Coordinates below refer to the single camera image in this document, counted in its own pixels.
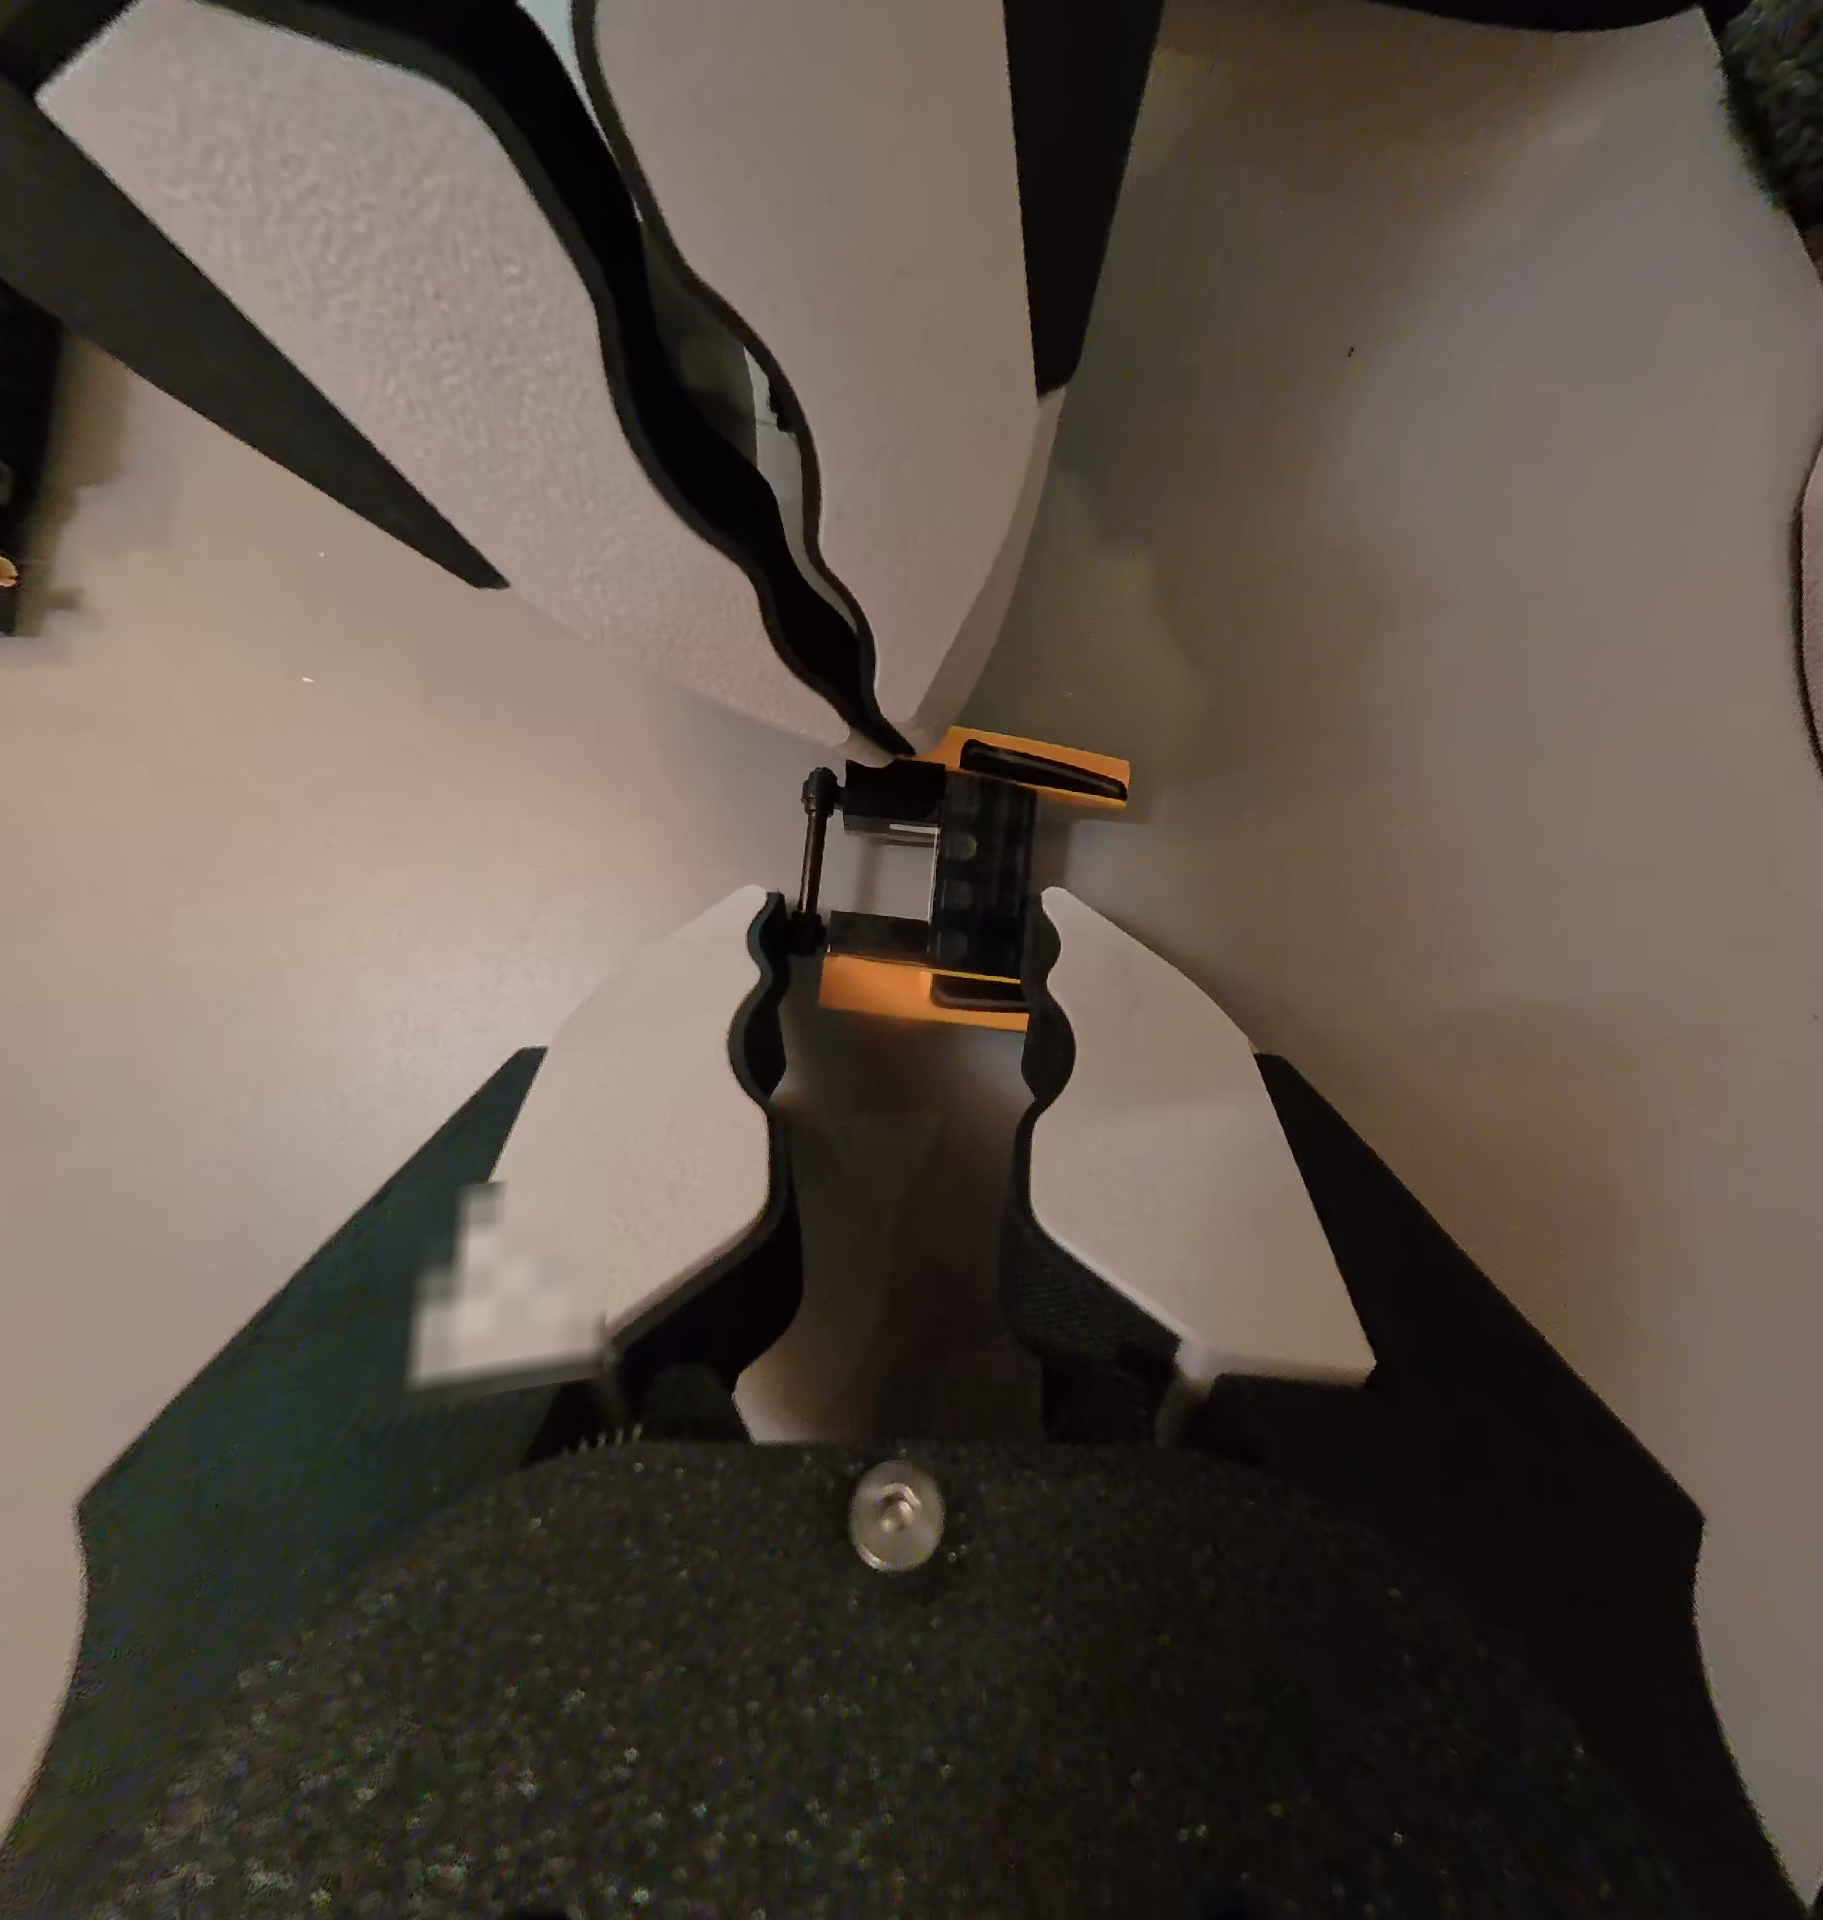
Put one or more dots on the dark rounded object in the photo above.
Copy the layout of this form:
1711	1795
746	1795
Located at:
1455	6

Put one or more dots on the orange lego roof assembly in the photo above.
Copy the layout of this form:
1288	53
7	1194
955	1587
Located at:
984	867

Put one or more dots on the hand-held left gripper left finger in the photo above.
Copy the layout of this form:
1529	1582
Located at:
658	1108

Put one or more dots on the dark fuzzy cloth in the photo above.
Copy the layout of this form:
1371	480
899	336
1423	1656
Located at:
1811	91

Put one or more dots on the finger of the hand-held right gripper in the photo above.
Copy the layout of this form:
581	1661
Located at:
879	296
330	296

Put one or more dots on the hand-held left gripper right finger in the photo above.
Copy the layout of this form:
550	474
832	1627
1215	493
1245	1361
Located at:
1183	1197

